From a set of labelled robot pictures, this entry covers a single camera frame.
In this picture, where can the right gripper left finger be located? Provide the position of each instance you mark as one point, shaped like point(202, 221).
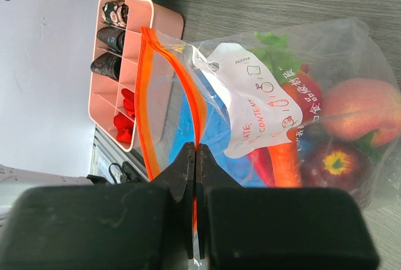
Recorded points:
point(145, 225)

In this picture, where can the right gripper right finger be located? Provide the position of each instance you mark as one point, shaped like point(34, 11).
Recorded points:
point(277, 228)

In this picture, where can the red chili pepper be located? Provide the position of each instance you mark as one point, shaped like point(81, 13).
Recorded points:
point(261, 161)

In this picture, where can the dark red apple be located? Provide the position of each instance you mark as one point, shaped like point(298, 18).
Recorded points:
point(334, 164)

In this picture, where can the clear zip top bag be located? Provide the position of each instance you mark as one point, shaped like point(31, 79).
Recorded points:
point(259, 110)

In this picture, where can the pink peach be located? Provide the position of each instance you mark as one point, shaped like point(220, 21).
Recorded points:
point(359, 106)

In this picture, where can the orange carrot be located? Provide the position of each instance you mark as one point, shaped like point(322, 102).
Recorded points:
point(293, 77)

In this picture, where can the red cloth items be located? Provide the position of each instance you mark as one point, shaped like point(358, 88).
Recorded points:
point(123, 120)

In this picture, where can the dark rolled socks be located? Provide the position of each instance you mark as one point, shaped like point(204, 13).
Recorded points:
point(115, 15)

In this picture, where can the pink divided organizer tray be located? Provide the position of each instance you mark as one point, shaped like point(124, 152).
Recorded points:
point(102, 102)

